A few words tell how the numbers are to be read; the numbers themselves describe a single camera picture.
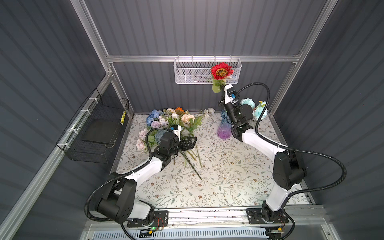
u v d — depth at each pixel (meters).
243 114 0.60
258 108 0.70
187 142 0.75
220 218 0.75
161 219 0.72
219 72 0.64
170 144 0.67
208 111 1.19
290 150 0.49
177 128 0.79
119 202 0.42
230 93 0.60
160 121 1.01
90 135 0.71
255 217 0.74
